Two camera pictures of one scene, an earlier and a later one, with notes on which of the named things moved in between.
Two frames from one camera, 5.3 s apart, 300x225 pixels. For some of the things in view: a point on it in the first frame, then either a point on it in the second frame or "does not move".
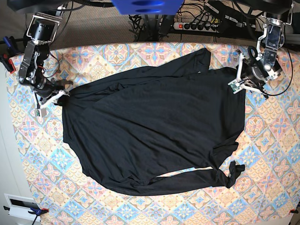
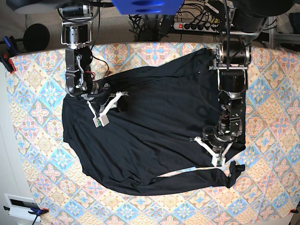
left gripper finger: x=236 y=86 to x=223 y=157
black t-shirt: x=127 y=128 does not move
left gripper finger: x=241 y=56 to x=215 y=157
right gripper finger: x=41 y=111 to x=103 y=118
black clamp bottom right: x=295 y=211 does not move
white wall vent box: x=19 y=206 does not move
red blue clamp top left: x=11 y=49 does not move
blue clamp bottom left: x=37 y=211 does not move
